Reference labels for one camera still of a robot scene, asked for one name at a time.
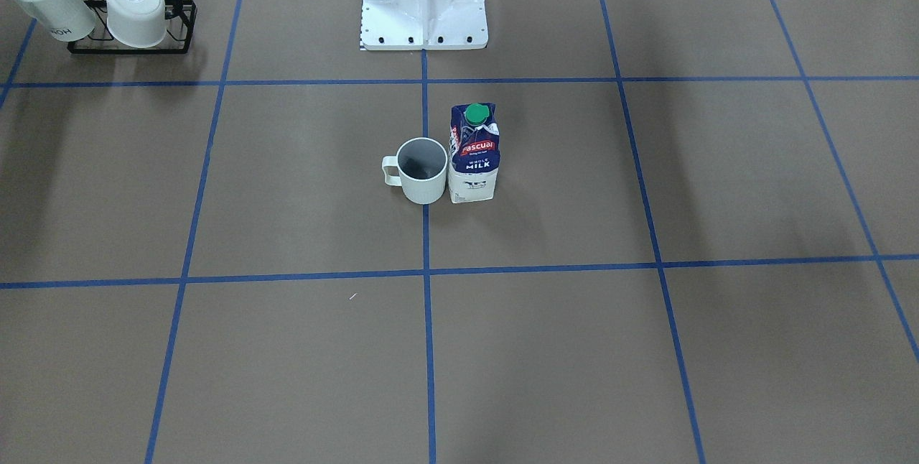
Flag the white cup with handle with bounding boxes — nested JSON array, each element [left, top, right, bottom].
[[381, 137, 449, 205]]

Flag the blue white milk carton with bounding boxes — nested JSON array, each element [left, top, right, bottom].
[[447, 103, 501, 203]]

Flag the white ribbed cup in rack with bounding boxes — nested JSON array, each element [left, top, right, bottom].
[[13, 0, 96, 42]]

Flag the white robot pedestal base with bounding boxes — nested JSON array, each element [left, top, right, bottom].
[[359, 0, 489, 51]]

